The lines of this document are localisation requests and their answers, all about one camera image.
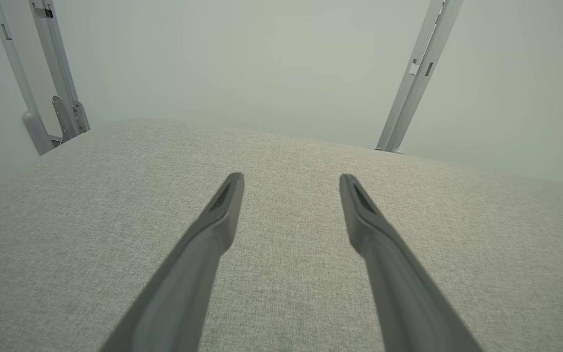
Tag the grey slotted metal post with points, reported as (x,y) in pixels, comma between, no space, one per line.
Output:
(421,73)

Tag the grey post with rounded foot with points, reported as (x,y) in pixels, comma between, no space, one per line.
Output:
(17,73)

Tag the grey post with hinge bracket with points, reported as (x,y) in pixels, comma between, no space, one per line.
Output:
(59,68)

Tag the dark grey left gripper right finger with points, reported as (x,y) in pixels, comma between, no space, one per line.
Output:
(399,283)

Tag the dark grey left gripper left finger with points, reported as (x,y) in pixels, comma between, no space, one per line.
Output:
(188,278)

